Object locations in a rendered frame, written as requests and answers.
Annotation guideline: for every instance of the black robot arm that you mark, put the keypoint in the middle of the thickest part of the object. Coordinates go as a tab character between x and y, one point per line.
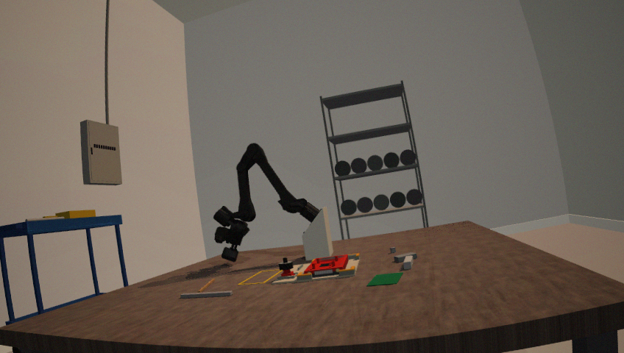
246	211

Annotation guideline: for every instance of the green flat mat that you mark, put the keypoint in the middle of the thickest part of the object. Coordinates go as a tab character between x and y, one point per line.
385	279

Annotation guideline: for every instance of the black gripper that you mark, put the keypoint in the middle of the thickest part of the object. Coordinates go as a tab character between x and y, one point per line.
231	254

